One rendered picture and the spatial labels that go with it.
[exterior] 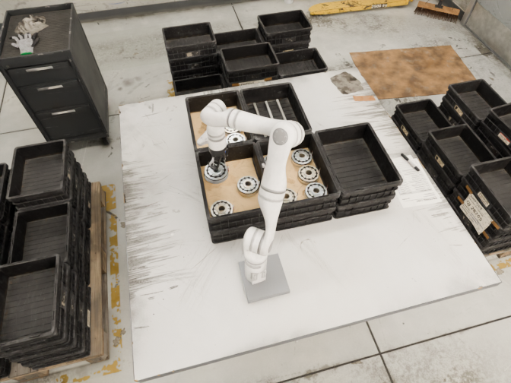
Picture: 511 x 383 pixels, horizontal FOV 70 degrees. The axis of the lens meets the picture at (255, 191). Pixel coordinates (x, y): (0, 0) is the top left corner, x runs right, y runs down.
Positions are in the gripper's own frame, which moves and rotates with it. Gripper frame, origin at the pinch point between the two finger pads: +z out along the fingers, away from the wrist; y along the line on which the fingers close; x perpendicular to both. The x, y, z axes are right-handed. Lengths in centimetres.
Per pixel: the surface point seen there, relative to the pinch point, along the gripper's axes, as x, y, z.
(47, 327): 44, -87, 51
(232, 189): -4.1, 1.9, 16.8
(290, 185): -27.3, 18.1, 16.9
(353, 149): -45, 55, 17
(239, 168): -0.3, 14.8, 16.8
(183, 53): 112, 115, 47
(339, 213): -53, 19, 24
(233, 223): -14.9, -14.8, 14.7
